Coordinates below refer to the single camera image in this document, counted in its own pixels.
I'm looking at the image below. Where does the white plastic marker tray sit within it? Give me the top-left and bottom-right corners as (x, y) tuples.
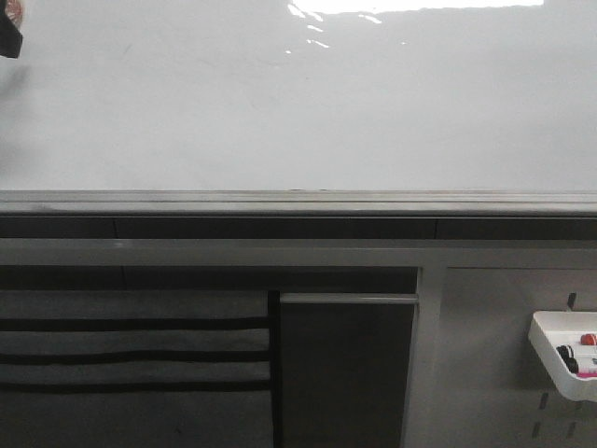
(528, 311), (596, 402)

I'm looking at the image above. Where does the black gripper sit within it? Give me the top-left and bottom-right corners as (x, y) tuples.
(1, 8), (23, 59)

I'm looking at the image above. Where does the grey fabric pocket organizer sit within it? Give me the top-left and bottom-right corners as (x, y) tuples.
(1, 290), (282, 447)

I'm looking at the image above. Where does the black capped marker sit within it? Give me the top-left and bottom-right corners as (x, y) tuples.
(556, 344), (597, 360)
(563, 357), (597, 374)

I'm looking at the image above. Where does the red capped marker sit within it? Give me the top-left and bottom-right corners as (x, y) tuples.
(579, 333), (597, 346)

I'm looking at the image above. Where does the dark grey panel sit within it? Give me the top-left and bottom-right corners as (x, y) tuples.
(281, 293), (416, 447)

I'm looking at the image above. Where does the white glossy whiteboard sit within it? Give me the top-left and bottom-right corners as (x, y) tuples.
(1, 1), (596, 216)

